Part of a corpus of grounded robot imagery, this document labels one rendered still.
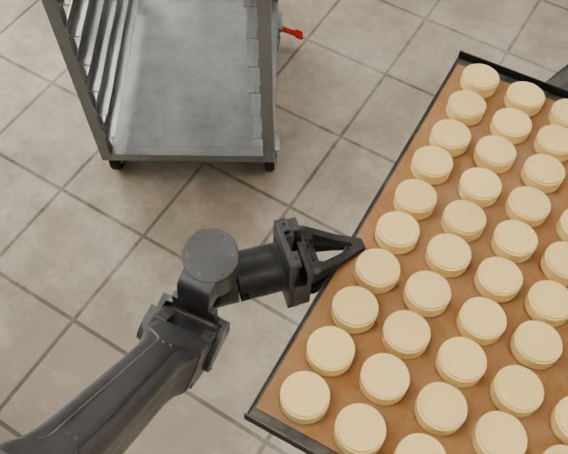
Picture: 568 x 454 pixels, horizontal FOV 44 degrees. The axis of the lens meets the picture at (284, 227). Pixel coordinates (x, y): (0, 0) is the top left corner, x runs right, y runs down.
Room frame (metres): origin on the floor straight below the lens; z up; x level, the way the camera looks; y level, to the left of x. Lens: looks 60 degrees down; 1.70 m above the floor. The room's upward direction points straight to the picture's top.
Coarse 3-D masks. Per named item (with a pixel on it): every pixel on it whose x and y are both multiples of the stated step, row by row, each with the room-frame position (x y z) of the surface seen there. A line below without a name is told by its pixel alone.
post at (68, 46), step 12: (48, 0) 1.15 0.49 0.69; (48, 12) 1.15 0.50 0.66; (60, 12) 1.15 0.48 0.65; (60, 24) 1.15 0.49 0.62; (60, 36) 1.15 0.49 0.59; (60, 48) 1.15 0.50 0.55; (72, 48) 1.15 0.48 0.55; (72, 60) 1.15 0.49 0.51; (72, 72) 1.15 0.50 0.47; (84, 72) 1.16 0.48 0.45; (84, 84) 1.15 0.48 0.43; (84, 96) 1.15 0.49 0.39; (84, 108) 1.15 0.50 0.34; (96, 120) 1.15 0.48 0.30; (96, 132) 1.15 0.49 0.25; (96, 144) 1.15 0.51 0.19; (108, 144) 1.16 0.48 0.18; (108, 156) 1.15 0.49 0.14
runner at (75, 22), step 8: (72, 0) 1.23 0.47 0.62; (80, 0) 1.26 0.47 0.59; (88, 0) 1.26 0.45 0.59; (72, 8) 1.21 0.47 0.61; (80, 8) 1.23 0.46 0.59; (72, 16) 1.20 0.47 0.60; (80, 16) 1.21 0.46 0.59; (72, 24) 1.18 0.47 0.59; (80, 24) 1.18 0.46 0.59; (72, 32) 1.16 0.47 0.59; (80, 32) 1.16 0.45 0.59
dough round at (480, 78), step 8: (472, 64) 0.68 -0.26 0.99; (480, 64) 0.68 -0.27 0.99; (464, 72) 0.66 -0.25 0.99; (472, 72) 0.66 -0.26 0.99; (480, 72) 0.66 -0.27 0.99; (488, 72) 0.66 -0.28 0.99; (496, 72) 0.66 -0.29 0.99; (464, 80) 0.65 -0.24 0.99; (472, 80) 0.64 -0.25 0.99; (480, 80) 0.65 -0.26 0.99; (488, 80) 0.65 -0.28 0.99; (496, 80) 0.65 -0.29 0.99; (464, 88) 0.64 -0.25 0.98; (472, 88) 0.63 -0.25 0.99; (480, 88) 0.63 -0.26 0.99; (488, 88) 0.63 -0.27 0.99; (496, 88) 0.64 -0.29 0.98; (488, 96) 0.63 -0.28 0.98
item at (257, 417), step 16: (464, 64) 0.70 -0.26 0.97; (496, 64) 0.69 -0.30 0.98; (512, 80) 0.67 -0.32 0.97; (528, 80) 0.66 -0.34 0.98; (560, 96) 0.64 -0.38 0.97; (416, 128) 0.57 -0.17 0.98; (400, 160) 0.52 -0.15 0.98; (368, 208) 0.44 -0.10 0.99; (320, 288) 0.33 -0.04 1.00; (304, 320) 0.30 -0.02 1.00; (272, 368) 0.24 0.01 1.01; (256, 400) 0.21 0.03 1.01; (256, 416) 0.19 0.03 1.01; (272, 432) 0.17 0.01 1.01; (288, 432) 0.17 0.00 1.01; (304, 448) 0.16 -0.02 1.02; (320, 448) 0.16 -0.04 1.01
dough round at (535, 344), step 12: (528, 324) 0.28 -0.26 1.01; (540, 324) 0.28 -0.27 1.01; (516, 336) 0.27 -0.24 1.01; (528, 336) 0.27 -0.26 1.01; (540, 336) 0.27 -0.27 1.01; (552, 336) 0.27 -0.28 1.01; (516, 348) 0.26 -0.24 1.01; (528, 348) 0.26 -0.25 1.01; (540, 348) 0.26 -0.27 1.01; (552, 348) 0.26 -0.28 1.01; (528, 360) 0.24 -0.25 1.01; (540, 360) 0.24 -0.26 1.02; (552, 360) 0.24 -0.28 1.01
